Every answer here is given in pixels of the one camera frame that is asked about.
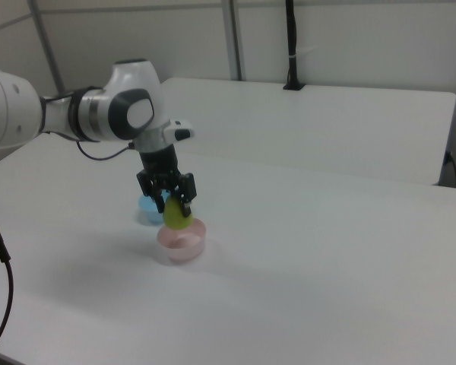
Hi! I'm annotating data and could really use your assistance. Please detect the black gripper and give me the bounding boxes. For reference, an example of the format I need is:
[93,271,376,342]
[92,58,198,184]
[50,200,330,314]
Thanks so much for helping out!
[135,145,197,218]

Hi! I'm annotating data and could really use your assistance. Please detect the green pear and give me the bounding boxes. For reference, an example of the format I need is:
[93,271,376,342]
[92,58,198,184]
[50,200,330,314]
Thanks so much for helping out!
[162,195,195,231]

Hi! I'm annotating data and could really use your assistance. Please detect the blue plastic bowl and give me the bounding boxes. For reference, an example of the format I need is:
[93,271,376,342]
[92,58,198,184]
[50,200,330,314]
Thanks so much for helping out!
[137,191,172,226]

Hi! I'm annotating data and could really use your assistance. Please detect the pink plastic bowl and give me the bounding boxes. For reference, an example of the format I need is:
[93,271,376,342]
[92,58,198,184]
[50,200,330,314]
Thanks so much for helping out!
[157,217,207,262]

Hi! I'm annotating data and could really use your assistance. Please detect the white side table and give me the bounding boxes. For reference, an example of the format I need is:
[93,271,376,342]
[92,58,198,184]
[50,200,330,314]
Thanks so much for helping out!
[157,78,456,187]

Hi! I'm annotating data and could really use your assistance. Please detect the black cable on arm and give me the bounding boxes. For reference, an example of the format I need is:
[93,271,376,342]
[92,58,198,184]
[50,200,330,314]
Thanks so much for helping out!
[40,86,136,162]

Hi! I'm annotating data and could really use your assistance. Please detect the grey partition post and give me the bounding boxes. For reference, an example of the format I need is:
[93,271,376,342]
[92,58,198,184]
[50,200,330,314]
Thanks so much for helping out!
[26,0,66,96]
[220,0,249,81]

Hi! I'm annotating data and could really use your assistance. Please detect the black camera pole with base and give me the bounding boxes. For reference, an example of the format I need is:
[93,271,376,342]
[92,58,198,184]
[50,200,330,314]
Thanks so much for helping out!
[283,0,307,91]

